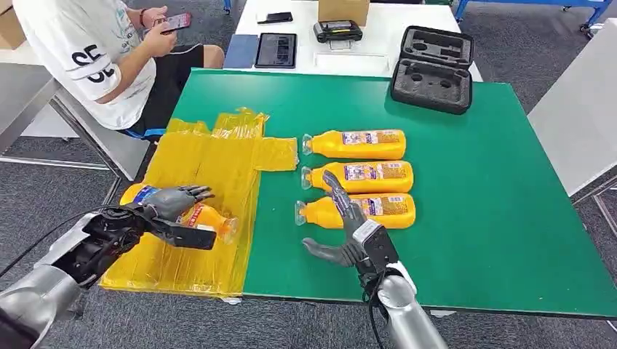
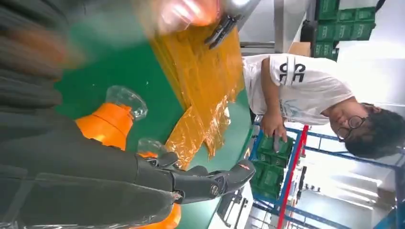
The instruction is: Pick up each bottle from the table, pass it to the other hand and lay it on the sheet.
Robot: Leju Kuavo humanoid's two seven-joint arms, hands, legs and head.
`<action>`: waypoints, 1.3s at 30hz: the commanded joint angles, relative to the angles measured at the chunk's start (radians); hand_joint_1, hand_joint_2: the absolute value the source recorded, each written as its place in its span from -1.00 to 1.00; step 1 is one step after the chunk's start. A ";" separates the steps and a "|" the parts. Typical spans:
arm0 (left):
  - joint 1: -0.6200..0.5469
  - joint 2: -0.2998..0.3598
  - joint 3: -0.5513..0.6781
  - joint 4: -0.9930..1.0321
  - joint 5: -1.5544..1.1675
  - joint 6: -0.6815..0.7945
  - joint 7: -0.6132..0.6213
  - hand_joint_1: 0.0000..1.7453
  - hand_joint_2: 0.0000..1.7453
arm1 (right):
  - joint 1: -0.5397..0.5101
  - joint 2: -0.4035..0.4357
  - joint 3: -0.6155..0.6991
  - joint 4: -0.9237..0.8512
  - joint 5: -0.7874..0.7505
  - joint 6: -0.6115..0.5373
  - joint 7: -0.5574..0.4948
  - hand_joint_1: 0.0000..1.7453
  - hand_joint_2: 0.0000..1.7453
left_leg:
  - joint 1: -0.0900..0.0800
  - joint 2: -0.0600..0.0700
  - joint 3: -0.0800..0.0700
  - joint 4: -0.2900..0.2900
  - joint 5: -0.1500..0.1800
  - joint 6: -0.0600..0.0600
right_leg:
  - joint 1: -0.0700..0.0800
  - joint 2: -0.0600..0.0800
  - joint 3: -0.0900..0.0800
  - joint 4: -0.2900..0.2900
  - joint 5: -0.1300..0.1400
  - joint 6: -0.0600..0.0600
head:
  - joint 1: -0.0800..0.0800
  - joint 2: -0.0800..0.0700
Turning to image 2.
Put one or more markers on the blue metal rack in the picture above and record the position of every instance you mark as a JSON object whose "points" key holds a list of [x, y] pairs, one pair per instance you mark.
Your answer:
{"points": [[319, 135]]}

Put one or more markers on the green plastic crate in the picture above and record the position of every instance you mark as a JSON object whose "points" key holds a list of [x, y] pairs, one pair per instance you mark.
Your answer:
{"points": [[327, 9], [269, 180], [343, 31], [365, 14], [326, 31], [362, 30], [269, 160], [346, 15], [322, 50], [267, 143]]}

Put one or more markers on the person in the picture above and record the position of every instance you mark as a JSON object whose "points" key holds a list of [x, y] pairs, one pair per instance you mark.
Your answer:
{"points": [[303, 94]]}

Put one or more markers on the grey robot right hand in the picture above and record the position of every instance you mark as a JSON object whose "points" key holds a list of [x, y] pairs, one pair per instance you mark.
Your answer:
{"points": [[79, 180]]}

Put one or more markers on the yellow plastic sheet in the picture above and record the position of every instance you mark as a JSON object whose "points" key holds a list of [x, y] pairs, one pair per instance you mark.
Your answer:
{"points": [[202, 79]]}

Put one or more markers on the cardboard box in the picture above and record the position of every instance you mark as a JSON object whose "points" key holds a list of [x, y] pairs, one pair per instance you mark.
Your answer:
{"points": [[300, 50]]}

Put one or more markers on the red metal beam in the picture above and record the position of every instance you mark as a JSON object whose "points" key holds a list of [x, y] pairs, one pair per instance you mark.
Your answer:
{"points": [[292, 177]]}

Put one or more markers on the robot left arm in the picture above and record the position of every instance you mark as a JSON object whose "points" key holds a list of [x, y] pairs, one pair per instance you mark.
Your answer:
{"points": [[240, 4]]}

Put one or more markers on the black round glasses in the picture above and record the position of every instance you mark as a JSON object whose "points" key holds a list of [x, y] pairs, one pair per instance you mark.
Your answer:
{"points": [[356, 121]]}

